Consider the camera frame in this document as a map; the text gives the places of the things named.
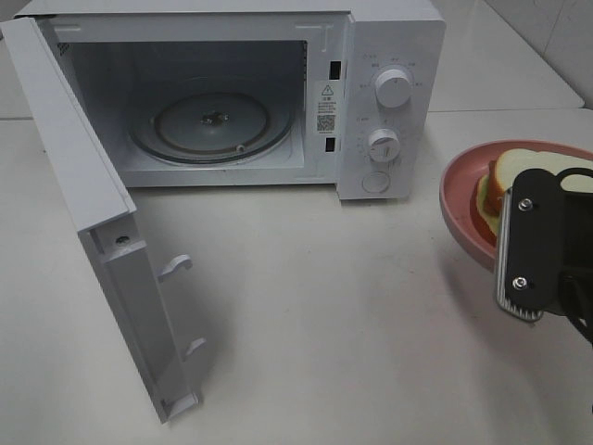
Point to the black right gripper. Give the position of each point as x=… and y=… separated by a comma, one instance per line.
x=576, y=271

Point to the white bread sandwich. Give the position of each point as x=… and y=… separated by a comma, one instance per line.
x=488, y=193

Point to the pink round plate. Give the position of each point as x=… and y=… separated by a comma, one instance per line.
x=458, y=183

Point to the round white door button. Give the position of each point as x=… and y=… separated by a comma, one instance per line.
x=376, y=182

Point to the white timer knob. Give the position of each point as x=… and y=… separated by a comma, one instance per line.
x=384, y=145

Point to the white microwave door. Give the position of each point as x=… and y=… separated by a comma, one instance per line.
x=102, y=212

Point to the upper white power knob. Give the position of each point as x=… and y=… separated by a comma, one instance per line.
x=392, y=87

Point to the white microwave oven body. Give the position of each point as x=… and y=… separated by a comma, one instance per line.
x=126, y=54

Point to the white warning label sticker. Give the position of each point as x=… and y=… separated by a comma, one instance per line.
x=327, y=106

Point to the glass microwave turntable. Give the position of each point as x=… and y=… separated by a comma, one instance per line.
x=210, y=128

